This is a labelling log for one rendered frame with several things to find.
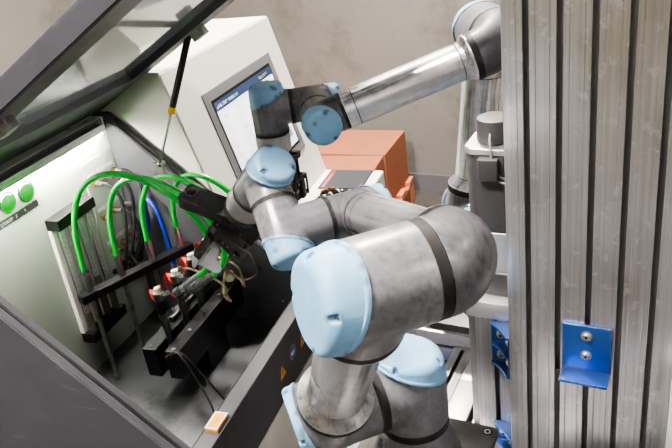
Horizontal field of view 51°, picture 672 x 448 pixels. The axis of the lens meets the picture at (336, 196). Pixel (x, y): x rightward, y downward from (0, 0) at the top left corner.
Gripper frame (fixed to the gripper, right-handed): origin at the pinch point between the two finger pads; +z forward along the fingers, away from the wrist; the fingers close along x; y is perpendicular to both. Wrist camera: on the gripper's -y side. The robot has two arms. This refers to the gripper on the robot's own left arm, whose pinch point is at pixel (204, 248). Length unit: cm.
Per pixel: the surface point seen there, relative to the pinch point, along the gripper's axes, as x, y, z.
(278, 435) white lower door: -2, 40, 44
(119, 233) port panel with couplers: 21, -25, 59
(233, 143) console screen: 58, -18, 41
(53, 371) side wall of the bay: -29.3, -7.8, 21.7
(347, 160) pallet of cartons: 204, 13, 172
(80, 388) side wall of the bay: -29.0, -1.6, 20.7
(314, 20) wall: 279, -59, 171
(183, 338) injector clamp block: 1.5, 7.3, 42.3
